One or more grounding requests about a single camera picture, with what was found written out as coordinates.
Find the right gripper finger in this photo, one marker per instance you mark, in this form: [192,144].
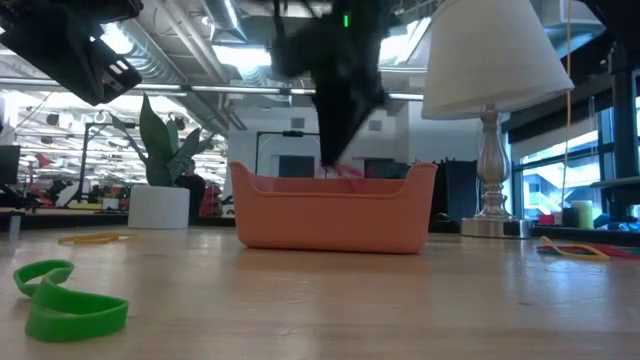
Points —
[342,120]

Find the red rubber band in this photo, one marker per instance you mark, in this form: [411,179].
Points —
[350,171]

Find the orange plastic bin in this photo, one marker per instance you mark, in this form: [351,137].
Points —
[330,225]

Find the wide green rubber band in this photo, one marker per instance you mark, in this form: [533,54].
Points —
[75,320]

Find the rubber bands at right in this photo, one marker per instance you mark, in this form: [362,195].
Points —
[622,251]

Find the dark screen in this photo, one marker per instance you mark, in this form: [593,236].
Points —
[296,166]

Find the black monitor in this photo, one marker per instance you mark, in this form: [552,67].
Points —
[9,165]
[387,169]

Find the ceiling light bar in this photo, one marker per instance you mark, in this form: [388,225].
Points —
[235,89]
[405,96]

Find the black tubular rig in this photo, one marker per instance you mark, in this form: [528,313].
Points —
[85,150]

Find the black cabinet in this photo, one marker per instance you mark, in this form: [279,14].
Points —
[457,192]

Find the white shade table lamp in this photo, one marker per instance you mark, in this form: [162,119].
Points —
[490,60]

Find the person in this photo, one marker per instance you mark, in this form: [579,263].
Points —
[192,195]

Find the snake plant in white pot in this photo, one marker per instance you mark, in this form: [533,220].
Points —
[159,207]

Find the small red box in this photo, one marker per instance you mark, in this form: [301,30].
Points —
[546,220]

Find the green roll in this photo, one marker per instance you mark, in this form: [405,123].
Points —
[583,216]

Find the black stand pole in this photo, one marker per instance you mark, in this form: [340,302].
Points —
[622,150]

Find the black side desk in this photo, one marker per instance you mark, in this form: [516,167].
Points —
[617,183]

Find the wall vent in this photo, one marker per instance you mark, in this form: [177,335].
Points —
[298,123]
[376,125]

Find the black metal frame stand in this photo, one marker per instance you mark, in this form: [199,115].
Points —
[292,133]

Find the silver ceiling duct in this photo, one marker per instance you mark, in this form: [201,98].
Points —
[225,17]

